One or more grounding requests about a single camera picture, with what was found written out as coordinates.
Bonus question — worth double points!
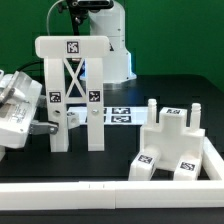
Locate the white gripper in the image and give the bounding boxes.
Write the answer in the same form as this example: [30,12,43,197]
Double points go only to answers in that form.
[0,71,58,149]

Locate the white chair back frame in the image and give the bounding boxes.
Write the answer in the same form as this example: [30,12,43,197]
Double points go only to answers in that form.
[35,36,110,152]

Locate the white chair seat block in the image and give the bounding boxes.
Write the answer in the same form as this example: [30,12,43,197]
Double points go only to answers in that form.
[140,99,205,171]

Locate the white fence piece left edge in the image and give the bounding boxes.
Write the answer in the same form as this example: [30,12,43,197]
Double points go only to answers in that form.
[0,146,5,162]

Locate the flat white tagged plate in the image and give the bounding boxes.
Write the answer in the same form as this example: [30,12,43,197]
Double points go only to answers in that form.
[68,107,147,125]

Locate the white front fence bar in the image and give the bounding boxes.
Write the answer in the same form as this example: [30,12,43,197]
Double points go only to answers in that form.
[0,181,224,211]

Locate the white fence bar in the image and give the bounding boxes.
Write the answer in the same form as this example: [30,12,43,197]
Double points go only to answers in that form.
[202,137,224,181]
[0,181,224,211]

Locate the white right fence bar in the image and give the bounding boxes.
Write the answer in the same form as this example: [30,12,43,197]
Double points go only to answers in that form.
[202,137,224,181]

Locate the black cables at base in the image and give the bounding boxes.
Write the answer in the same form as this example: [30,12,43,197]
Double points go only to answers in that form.
[16,59,44,73]

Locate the white cable behind robot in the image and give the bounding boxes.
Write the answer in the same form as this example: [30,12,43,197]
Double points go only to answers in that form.
[46,0,64,37]

